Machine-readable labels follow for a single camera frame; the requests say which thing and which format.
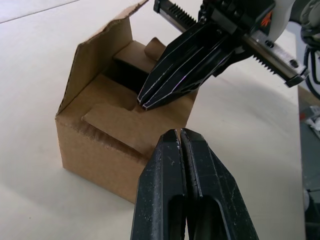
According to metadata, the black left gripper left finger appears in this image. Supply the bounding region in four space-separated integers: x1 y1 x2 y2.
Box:
129 129 189 240

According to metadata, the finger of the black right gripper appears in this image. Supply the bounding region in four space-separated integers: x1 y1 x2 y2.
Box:
137 22 222 105
142 31 242 111

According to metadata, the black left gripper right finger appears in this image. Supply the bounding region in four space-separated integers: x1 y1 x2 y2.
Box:
180 127 260 240

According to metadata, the small brown cardboard box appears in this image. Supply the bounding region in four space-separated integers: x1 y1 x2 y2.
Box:
54 0 199 205

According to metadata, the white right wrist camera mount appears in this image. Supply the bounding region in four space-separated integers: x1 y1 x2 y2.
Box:
271 0 294 42

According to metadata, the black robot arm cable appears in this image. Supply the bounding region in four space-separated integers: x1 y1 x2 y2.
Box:
301 26 320 96

